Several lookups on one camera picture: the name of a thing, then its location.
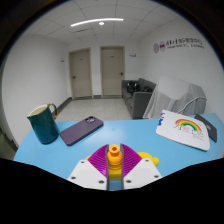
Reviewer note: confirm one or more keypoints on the wall logo sign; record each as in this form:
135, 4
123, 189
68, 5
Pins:
176, 45

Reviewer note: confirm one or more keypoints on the purple smartphone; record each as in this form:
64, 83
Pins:
81, 130

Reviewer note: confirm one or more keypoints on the flat black notebook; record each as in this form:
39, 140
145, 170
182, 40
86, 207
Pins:
208, 126

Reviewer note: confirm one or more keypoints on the black bag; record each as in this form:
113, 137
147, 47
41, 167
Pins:
132, 87

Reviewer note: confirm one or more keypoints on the grey sofa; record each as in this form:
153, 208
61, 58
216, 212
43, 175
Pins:
138, 101

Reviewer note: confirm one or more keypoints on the dark teal mug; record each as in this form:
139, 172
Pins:
42, 125

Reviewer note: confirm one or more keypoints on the round ceiling light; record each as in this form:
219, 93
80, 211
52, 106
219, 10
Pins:
101, 23

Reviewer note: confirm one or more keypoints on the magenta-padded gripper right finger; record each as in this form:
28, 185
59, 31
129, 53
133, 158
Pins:
133, 166

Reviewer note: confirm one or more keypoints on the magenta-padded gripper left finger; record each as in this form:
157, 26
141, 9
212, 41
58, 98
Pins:
96, 166

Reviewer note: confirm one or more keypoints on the beige door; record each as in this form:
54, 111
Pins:
112, 71
80, 74

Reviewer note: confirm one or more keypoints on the long ceiling light strip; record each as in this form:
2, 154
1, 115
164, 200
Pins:
96, 21

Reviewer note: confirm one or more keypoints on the grey cloth-covered equipment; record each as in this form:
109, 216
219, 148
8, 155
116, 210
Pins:
173, 96

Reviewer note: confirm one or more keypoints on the yellow power strip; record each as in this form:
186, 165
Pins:
148, 158

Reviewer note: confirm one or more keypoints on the white rainbow-print mouse pad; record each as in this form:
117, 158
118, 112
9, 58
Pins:
183, 130

